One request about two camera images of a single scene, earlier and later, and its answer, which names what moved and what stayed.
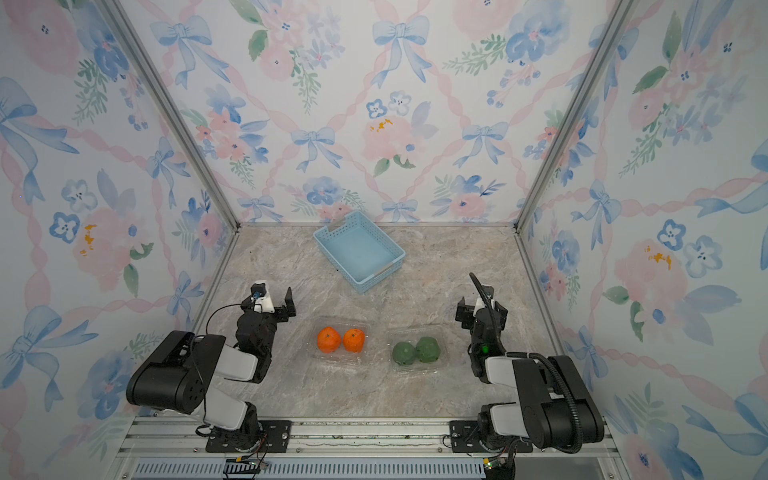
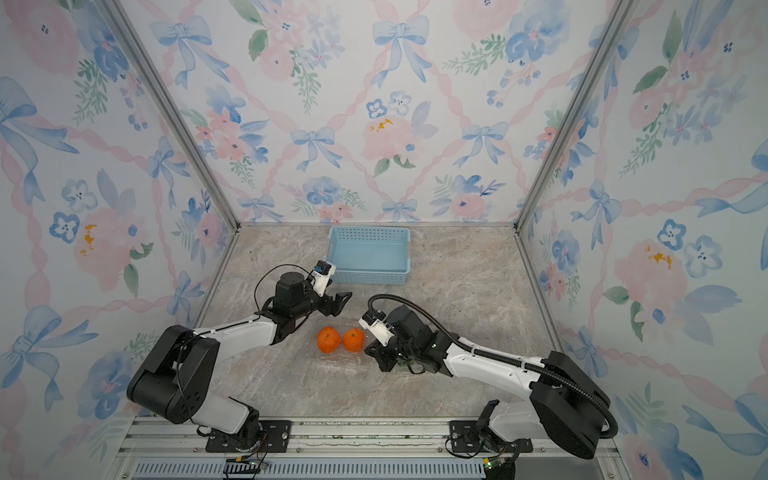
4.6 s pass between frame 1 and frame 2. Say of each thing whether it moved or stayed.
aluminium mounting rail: stayed
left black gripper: moved
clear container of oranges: stayed
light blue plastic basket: moved
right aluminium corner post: stayed
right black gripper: moved
